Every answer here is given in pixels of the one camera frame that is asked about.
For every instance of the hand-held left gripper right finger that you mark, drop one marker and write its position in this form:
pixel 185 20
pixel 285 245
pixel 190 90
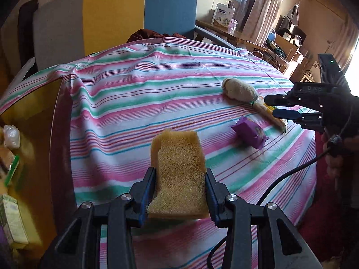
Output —
pixel 212 194

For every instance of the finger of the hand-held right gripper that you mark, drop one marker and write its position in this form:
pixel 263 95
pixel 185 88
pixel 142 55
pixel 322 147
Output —
pixel 276 100
pixel 286 114

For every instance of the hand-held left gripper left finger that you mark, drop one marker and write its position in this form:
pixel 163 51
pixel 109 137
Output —
pixel 147 192

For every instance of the notched yellow sponge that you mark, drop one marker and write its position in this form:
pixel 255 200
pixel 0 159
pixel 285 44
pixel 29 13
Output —
pixel 176 173

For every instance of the beige sock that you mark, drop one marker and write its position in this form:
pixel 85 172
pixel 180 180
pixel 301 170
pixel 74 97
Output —
pixel 238 89

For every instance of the purple snack packet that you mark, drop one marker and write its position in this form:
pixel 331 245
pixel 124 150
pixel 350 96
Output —
pixel 248 130

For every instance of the yellow storage box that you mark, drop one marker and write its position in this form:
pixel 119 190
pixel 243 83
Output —
pixel 36 134

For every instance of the green and gold box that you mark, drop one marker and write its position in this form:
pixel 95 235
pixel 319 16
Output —
pixel 12 221

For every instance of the clear plastic bag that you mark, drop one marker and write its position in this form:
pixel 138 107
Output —
pixel 11 137

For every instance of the person's right hand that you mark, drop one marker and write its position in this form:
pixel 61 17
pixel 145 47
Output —
pixel 347 123

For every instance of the black speaker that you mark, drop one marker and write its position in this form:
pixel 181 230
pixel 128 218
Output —
pixel 299 37

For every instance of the blue round object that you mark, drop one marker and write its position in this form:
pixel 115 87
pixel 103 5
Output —
pixel 271 36

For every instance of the wooden desk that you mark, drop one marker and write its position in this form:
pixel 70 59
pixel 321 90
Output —
pixel 241 36

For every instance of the striped tablecloth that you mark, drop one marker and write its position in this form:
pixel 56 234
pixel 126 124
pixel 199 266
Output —
pixel 126 112

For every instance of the small pink box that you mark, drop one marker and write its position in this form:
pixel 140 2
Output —
pixel 233 24

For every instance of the patterned curtain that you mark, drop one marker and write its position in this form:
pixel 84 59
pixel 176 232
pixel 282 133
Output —
pixel 260 11

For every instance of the white cardboard box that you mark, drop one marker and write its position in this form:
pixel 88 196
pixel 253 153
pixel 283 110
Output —
pixel 221 15

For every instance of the dark red cloth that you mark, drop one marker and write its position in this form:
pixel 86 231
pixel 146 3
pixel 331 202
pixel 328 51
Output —
pixel 145 35

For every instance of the multicolour chair back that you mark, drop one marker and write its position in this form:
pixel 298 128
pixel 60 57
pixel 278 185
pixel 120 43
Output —
pixel 112 16

